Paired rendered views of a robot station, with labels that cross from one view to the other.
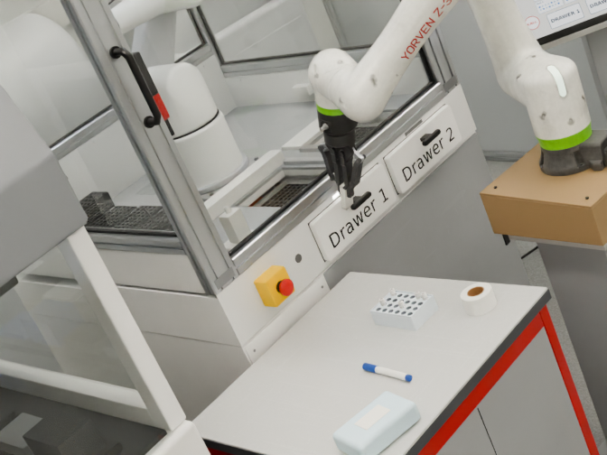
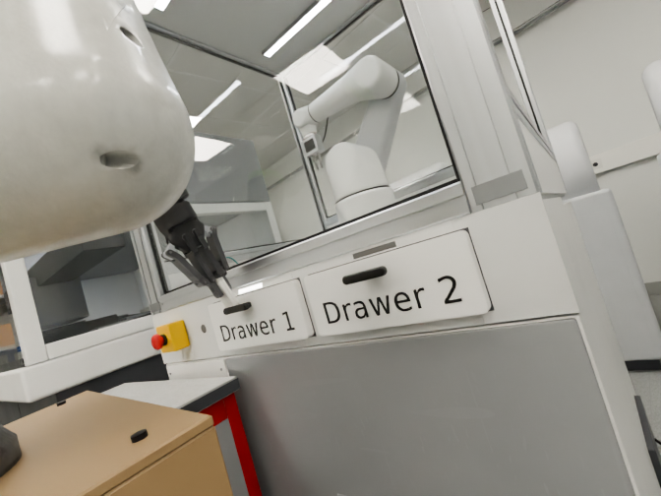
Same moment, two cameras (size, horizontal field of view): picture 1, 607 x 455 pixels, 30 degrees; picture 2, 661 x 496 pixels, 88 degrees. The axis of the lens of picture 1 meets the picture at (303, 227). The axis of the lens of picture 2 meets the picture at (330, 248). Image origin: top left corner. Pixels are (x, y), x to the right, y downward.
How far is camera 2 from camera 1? 2.96 m
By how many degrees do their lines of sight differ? 78
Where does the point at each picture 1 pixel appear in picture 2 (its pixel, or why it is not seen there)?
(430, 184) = (394, 353)
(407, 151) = (337, 280)
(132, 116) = not seen: hidden behind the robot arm
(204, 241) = (146, 273)
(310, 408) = not seen: hidden behind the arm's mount
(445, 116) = (444, 252)
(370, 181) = (272, 294)
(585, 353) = not seen: outside the picture
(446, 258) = (408, 482)
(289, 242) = (197, 310)
